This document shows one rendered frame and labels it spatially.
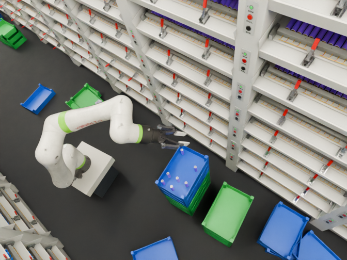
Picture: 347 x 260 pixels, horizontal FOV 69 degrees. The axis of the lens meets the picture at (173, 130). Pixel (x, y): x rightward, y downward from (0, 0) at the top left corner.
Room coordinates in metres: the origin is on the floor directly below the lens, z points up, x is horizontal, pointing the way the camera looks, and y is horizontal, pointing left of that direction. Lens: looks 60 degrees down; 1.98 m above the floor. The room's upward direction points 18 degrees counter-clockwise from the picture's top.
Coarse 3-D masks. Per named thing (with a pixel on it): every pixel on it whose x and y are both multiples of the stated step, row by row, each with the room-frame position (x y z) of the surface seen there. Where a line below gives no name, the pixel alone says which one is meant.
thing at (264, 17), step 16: (240, 0) 0.66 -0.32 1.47; (256, 0) 0.62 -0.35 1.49; (240, 16) 0.66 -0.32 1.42; (272, 16) 0.62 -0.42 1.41; (240, 32) 0.65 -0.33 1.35; (256, 32) 0.60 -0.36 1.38; (240, 48) 0.65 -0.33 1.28; (256, 48) 0.60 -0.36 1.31; (256, 64) 0.59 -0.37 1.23; (240, 80) 0.63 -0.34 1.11; (240, 128) 0.60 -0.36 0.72; (240, 144) 0.59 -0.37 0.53
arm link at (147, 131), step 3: (144, 126) 0.65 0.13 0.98; (147, 126) 0.65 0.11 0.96; (150, 126) 0.65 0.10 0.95; (144, 129) 0.63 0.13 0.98; (147, 129) 0.63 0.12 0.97; (150, 129) 0.63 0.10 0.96; (144, 132) 0.61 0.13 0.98; (147, 132) 0.61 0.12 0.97; (150, 132) 0.61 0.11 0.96; (144, 135) 0.60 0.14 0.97; (147, 135) 0.60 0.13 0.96; (150, 135) 0.60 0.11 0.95; (141, 138) 0.59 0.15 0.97; (144, 138) 0.59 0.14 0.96; (147, 138) 0.59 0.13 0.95; (150, 138) 0.59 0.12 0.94; (141, 141) 0.58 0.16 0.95; (144, 141) 0.58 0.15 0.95; (147, 141) 0.58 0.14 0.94; (150, 141) 0.59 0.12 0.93
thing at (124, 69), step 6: (102, 48) 1.76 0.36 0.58; (96, 54) 1.74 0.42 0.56; (102, 54) 1.74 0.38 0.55; (108, 60) 1.65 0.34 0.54; (114, 66) 1.57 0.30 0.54; (120, 66) 1.54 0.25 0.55; (126, 72) 1.46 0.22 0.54; (132, 72) 1.43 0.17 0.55; (138, 78) 1.36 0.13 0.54; (144, 84) 1.29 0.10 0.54
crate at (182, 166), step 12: (180, 156) 0.66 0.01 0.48; (192, 156) 0.63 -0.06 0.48; (204, 156) 0.57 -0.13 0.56; (168, 168) 0.60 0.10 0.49; (180, 168) 0.58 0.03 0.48; (192, 168) 0.55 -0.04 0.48; (156, 180) 0.52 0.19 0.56; (168, 180) 0.53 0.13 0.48; (180, 180) 0.50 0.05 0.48; (192, 180) 0.48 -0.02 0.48; (168, 192) 0.45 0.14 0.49; (180, 192) 0.43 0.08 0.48
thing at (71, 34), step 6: (48, 24) 2.32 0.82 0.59; (54, 24) 2.34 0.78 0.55; (60, 24) 2.19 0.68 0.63; (60, 30) 2.23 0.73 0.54; (66, 30) 2.19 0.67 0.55; (72, 30) 2.14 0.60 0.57; (66, 36) 2.13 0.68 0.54; (72, 36) 2.09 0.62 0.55; (78, 36) 1.97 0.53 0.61; (78, 42) 1.96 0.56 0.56; (84, 42) 1.95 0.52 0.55
